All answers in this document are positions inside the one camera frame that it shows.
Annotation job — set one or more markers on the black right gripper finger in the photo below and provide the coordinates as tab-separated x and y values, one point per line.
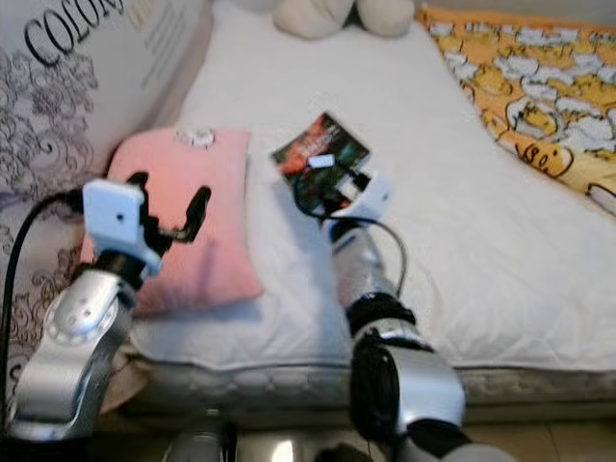
363	180

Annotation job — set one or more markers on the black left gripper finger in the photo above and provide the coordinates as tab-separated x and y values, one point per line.
138	181
199	212

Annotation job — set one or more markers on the pink pillow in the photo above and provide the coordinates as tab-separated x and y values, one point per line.
212	260

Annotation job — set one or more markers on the dark red green book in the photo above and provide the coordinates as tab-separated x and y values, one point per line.
313	144

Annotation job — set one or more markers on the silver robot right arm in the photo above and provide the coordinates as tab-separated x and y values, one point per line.
428	395

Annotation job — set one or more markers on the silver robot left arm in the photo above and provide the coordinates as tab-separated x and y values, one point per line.
72	366

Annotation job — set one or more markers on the grey floral printed headboard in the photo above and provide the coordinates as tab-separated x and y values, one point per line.
58	125

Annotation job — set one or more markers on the white quilted mattress pad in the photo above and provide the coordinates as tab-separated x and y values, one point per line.
491	279

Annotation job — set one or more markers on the beige folded bolster pillow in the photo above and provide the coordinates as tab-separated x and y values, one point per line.
308	19

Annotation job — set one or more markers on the yellow cartoon egg blanket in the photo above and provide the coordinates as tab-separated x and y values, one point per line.
529	96

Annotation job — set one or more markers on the robot left leg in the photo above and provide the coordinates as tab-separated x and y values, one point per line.
197	443

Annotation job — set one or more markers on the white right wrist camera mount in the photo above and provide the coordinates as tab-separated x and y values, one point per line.
368	204

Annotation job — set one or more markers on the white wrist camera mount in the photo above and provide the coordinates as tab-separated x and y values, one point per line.
114	221
368	204

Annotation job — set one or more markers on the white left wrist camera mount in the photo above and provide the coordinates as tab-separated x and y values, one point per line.
114	221

